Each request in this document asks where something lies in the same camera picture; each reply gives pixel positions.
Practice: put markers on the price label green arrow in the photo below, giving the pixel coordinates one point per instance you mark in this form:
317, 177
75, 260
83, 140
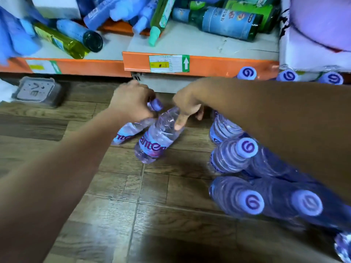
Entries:
41, 67
167, 64

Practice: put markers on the white orange-edged store shelf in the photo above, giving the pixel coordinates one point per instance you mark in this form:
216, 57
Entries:
192, 38

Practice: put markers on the person's left forearm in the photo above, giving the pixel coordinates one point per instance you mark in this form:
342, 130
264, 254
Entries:
54, 183

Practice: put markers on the clear plastic lid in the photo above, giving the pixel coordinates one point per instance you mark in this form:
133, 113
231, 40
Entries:
37, 91

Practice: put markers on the person's right hand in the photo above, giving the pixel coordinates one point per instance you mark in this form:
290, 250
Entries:
192, 98

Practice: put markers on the dark bottle green label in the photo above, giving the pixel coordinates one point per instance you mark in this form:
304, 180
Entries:
255, 10

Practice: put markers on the person's left hand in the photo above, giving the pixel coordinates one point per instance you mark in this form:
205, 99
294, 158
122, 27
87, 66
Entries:
131, 102

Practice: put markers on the dark bottle blue label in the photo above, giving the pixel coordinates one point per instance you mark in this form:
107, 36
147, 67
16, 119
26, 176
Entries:
227, 23

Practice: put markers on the pile of water bottles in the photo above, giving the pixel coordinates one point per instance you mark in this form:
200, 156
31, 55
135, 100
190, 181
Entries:
233, 158

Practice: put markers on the green white slim box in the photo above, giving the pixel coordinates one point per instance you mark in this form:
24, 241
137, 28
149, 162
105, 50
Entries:
161, 16

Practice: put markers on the yellow green bottle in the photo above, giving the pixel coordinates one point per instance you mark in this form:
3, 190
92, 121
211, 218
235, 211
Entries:
63, 42

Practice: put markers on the pile of blue tubes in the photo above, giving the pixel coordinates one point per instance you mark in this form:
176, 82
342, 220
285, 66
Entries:
16, 38

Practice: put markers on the white printed carton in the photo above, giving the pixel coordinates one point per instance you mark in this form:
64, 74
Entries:
54, 8

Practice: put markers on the orange flat packet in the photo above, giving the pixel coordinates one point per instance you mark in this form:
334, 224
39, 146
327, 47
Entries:
115, 27

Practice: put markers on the person's right forearm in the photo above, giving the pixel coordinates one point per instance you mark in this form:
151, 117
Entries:
288, 125

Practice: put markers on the white plastic sheet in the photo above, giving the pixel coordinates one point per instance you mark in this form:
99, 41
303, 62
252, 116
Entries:
5, 91

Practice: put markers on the blue bottle dark cap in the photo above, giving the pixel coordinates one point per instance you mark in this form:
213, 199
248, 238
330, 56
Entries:
74, 30

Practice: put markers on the water bottle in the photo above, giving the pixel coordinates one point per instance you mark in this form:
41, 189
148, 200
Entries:
131, 128
159, 136

